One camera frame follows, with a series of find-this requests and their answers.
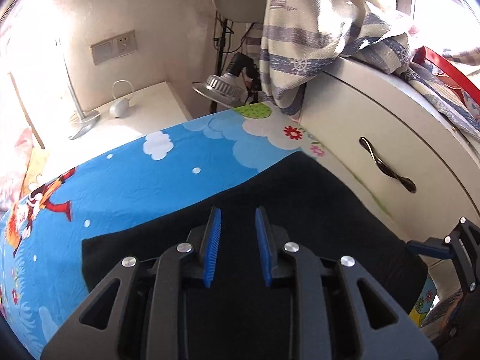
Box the black pants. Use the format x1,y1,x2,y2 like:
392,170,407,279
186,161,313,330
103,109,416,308
80,152,429,360

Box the white curved cabinet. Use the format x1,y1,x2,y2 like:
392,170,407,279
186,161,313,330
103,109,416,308
299,58,479,241

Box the blue cartoon play mat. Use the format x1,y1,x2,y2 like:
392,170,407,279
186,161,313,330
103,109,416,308
1,104,427,359

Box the red box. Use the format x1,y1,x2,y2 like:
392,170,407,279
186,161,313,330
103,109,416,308
413,46,479,120

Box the pink floral bedspread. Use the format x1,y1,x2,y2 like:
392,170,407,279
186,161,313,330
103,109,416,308
1,127,49,216

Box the white desk lamp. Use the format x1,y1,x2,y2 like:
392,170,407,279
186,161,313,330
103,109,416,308
55,39,101,141

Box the white nightstand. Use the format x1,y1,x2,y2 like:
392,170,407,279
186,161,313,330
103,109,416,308
44,82,191,176

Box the silver spotlight lamp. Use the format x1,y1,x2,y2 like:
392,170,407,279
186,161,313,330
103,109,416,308
192,53,261,108

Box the striped nautical curtain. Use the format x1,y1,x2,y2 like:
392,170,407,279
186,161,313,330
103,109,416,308
259,0,479,140

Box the dark metal cabinet handle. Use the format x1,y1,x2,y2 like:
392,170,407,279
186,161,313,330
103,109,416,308
359,136,416,194

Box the white charger with cable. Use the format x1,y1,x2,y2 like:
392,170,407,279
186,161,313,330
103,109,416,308
109,79,135,119

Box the wall socket panel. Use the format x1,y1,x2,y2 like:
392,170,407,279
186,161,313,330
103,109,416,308
90,30,137,65

